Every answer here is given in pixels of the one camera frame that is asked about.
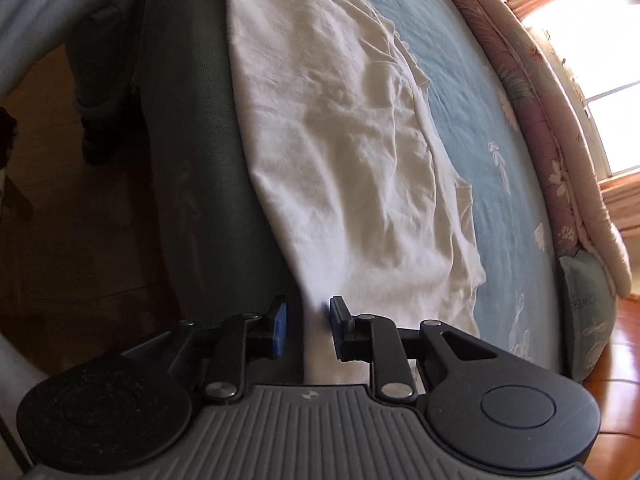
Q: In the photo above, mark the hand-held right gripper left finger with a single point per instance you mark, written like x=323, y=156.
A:
x=281, y=327

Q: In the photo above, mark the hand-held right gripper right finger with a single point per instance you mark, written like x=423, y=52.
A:
x=336, y=325

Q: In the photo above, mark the white printed t-shirt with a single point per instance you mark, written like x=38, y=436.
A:
x=340, y=135

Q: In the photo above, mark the person's leg in jeans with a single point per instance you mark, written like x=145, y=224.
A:
x=105, y=50
x=25, y=20

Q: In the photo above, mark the dark shoe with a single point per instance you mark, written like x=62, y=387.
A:
x=100, y=142

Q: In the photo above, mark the green pillow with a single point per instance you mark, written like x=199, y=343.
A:
x=585, y=320

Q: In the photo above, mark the pink floral quilt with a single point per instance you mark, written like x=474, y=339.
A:
x=540, y=125

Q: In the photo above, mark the wooden headboard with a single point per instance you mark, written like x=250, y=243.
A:
x=620, y=360

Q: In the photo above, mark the window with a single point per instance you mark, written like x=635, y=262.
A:
x=615, y=125

